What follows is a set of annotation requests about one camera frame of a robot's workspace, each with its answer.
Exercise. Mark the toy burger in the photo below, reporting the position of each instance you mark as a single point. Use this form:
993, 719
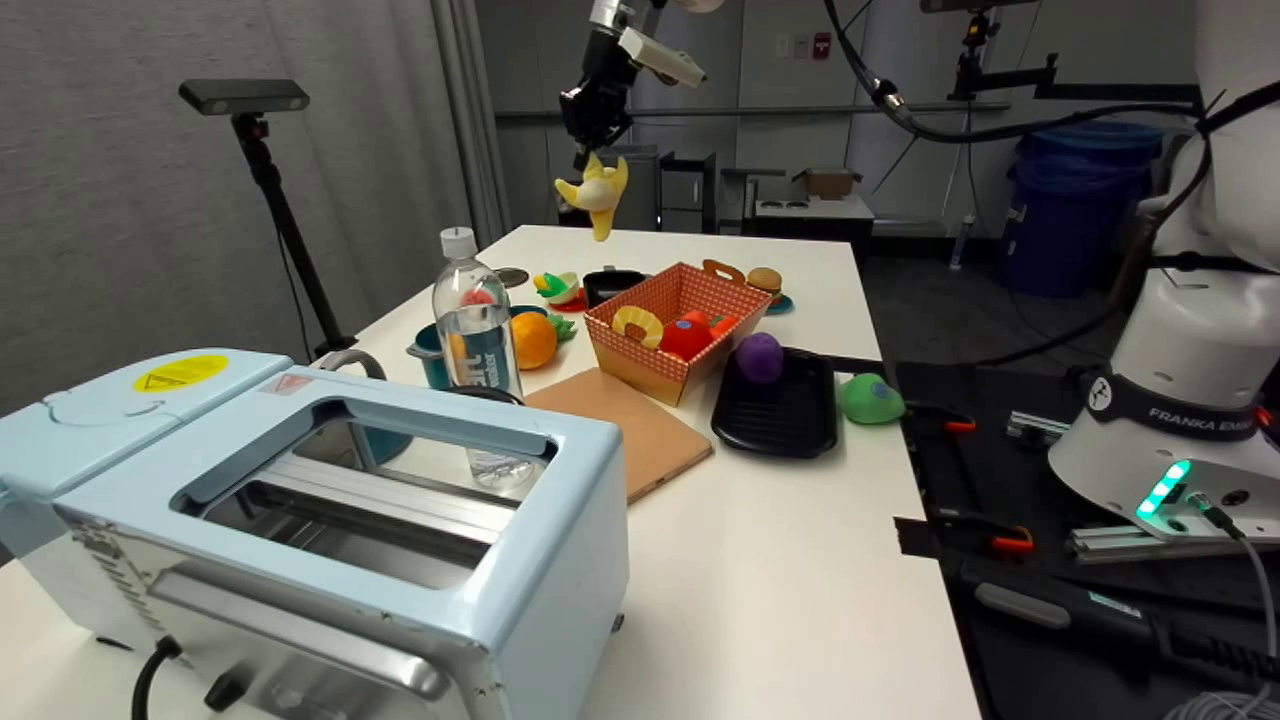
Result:
761, 281

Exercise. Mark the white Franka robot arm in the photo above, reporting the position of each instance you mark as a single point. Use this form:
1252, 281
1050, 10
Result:
1200, 360

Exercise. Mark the green plush fruit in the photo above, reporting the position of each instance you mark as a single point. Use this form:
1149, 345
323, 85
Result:
870, 401

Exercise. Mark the clear plastic water bottle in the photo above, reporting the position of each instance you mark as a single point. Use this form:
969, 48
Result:
473, 325

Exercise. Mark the black rectangular tray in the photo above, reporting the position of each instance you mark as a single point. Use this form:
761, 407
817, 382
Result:
783, 419

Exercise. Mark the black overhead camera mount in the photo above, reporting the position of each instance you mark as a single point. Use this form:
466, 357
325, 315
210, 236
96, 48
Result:
1006, 62

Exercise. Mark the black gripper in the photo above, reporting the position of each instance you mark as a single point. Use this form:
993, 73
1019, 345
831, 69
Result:
596, 97

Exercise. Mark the brown cutting board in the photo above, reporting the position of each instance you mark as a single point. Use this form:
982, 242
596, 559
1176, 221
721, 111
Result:
643, 426

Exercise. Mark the grey toy can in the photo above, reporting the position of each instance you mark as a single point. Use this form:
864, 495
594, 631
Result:
512, 277

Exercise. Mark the blue trash bin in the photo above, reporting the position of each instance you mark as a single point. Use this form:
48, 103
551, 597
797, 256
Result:
1074, 201

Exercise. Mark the green and red plush toy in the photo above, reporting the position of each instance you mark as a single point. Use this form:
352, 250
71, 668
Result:
557, 291

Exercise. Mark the small cardboard box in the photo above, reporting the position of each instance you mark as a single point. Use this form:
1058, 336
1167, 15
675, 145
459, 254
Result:
825, 181

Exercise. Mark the black camera on stand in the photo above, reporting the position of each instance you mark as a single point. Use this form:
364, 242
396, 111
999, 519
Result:
245, 94

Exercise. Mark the grey bin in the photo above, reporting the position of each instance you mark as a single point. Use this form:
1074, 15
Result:
643, 184

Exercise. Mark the light blue toaster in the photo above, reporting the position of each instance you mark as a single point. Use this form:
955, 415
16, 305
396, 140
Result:
401, 585

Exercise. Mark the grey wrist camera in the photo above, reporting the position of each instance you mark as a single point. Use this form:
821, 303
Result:
660, 56

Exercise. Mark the yellow plush toy banana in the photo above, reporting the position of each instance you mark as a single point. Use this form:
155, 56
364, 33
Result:
596, 201

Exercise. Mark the black tripod stand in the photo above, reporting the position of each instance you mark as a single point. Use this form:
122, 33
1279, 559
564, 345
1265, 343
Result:
286, 227

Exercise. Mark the red plush apple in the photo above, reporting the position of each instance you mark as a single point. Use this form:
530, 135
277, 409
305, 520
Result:
684, 336

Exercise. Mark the purple plush fruit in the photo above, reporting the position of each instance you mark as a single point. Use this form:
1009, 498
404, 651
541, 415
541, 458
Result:
761, 357

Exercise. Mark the red food basket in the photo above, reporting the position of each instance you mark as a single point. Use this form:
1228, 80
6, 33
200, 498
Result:
666, 374

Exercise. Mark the long black bar clamp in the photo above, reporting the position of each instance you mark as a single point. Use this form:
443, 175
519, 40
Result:
1107, 620

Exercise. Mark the silver metal rail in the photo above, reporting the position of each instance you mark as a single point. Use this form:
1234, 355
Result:
1147, 543

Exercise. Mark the teal cup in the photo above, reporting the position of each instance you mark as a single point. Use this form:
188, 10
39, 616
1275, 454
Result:
431, 360

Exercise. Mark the black bowl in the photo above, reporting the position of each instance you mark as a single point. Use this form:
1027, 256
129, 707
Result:
611, 287

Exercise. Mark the orange plush fruit with leaf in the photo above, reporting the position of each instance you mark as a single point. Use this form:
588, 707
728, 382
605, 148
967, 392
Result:
533, 343

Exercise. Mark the teal toy plate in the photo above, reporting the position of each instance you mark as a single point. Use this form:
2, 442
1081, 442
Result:
783, 305

